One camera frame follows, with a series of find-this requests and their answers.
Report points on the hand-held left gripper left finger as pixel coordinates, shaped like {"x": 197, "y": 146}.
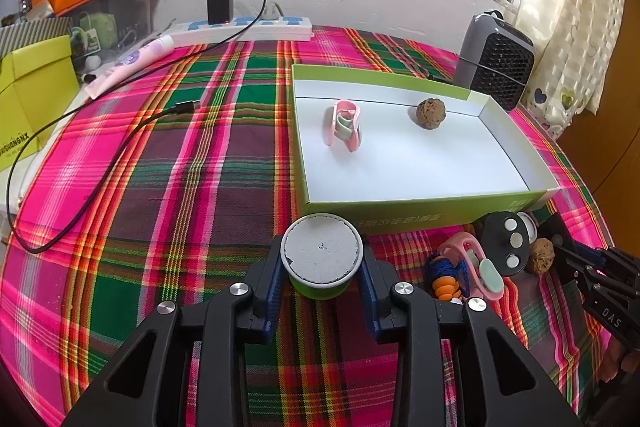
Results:
{"x": 272, "y": 287}

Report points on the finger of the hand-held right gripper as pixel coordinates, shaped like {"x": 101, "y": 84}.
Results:
{"x": 589, "y": 279}
{"x": 585, "y": 257}

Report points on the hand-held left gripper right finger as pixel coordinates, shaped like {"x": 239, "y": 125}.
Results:
{"x": 370, "y": 292}

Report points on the black plate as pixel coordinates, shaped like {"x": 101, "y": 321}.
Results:
{"x": 557, "y": 232}

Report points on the brown walnut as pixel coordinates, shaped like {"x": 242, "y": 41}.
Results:
{"x": 431, "y": 114}
{"x": 542, "y": 254}

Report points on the green stand with white top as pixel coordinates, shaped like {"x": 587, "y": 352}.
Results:
{"x": 320, "y": 247}

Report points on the pink clip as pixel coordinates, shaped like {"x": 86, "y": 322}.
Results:
{"x": 489, "y": 277}
{"x": 345, "y": 122}

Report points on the green and white cardboard box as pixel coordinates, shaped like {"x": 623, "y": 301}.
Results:
{"x": 400, "y": 157}

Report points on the person's right hand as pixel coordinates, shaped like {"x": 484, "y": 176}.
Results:
{"x": 612, "y": 364}

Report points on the black disc with metal magnets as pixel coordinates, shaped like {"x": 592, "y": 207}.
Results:
{"x": 497, "y": 247}

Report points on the plaid tablecloth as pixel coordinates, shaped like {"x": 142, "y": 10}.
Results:
{"x": 175, "y": 207}

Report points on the grey portable heater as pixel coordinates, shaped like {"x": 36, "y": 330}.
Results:
{"x": 500, "y": 62}

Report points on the cream curtain with hearts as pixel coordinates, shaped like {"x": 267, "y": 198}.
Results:
{"x": 575, "y": 32}

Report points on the white and blue power strip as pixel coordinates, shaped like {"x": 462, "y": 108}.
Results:
{"x": 280, "y": 29}

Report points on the pink toothpaste tube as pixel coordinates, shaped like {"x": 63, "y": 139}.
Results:
{"x": 125, "y": 64}

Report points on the black charger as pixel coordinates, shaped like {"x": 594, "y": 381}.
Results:
{"x": 220, "y": 4}

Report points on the green plush toy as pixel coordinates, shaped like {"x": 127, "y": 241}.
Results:
{"x": 100, "y": 27}

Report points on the small cartoon figurine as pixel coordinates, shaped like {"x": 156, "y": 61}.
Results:
{"x": 80, "y": 39}

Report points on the grey striped box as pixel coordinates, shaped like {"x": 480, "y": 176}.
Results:
{"x": 35, "y": 32}

